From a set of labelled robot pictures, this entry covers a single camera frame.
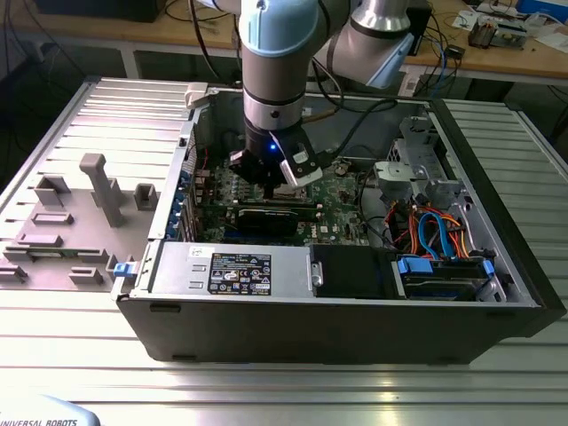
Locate black camera cable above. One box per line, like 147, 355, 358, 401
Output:
317, 98, 399, 166

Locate grey electronic device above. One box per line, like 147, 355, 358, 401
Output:
494, 20, 530, 51

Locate hard disk in blue carrier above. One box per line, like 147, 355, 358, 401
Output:
397, 256, 496, 303

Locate CPU cooler heatsink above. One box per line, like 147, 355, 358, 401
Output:
469, 20, 497, 50

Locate white paper sheet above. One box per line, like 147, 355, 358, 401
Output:
452, 8, 479, 31

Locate CPU socket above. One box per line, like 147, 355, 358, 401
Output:
259, 177, 312, 201

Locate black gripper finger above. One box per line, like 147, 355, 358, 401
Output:
268, 164, 290, 200
229, 149, 273, 200

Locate red wire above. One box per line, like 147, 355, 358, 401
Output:
383, 206, 403, 243

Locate green RAM stick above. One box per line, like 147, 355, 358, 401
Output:
27, 249, 107, 259

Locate blue cable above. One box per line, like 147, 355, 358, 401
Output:
437, 26, 450, 92

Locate blue wire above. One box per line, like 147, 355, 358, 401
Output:
418, 211, 459, 262

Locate blue expansion slot clips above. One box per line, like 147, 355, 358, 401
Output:
170, 170, 191, 241

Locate orange wire bundle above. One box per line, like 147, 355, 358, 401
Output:
406, 206, 472, 259

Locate silver power supply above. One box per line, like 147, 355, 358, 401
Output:
150, 241, 312, 299

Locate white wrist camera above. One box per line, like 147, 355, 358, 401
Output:
279, 141, 323, 186

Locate black monitor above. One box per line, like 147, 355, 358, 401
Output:
35, 0, 168, 23

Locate green motherboard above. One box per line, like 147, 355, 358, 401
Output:
188, 153, 379, 248

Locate wooden desk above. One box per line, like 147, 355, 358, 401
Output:
0, 0, 568, 85

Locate grey parts rack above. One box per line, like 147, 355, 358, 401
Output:
0, 153, 162, 295

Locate black RAM slot bank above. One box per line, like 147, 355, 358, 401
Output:
234, 197, 321, 210

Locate black graphics card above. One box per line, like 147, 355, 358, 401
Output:
237, 207, 299, 237

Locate black open PC case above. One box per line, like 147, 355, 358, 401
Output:
115, 86, 568, 366

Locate silver metal drive cage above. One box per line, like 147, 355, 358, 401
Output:
372, 114, 474, 214

